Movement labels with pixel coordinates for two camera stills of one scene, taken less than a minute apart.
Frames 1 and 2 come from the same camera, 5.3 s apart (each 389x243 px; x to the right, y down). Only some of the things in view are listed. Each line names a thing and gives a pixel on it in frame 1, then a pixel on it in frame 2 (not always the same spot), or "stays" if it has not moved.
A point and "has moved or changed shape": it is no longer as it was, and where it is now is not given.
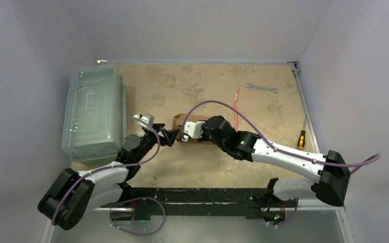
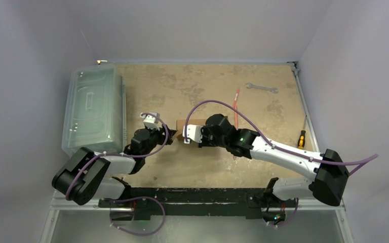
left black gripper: [168, 134] stays
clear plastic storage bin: [94, 126] stays
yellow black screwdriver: [302, 138] stays
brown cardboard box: [178, 122] has moved or changed shape
